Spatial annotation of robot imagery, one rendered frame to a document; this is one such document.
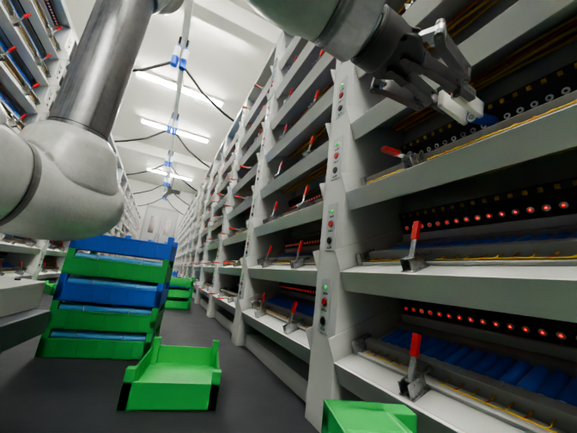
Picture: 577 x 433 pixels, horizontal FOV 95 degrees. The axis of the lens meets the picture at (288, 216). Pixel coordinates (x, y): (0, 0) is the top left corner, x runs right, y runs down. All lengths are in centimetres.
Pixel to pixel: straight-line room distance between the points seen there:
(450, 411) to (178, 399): 52
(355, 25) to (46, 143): 52
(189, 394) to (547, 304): 65
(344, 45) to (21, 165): 49
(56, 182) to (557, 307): 70
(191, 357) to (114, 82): 80
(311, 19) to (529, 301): 41
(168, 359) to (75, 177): 64
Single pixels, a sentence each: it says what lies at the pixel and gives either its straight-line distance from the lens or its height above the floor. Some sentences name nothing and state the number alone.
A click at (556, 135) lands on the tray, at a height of 50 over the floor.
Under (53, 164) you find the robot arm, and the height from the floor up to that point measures 44.
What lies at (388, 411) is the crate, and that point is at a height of 20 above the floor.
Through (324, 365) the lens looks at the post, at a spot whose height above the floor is 13.
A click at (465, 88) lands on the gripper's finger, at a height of 61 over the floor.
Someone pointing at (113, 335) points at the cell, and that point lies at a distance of 108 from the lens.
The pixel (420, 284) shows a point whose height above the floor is 32.
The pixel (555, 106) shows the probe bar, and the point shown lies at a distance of 51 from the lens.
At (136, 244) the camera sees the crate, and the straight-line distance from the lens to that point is 104.
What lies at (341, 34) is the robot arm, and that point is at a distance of 41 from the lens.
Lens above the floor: 30
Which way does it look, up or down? 14 degrees up
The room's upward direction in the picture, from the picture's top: 7 degrees clockwise
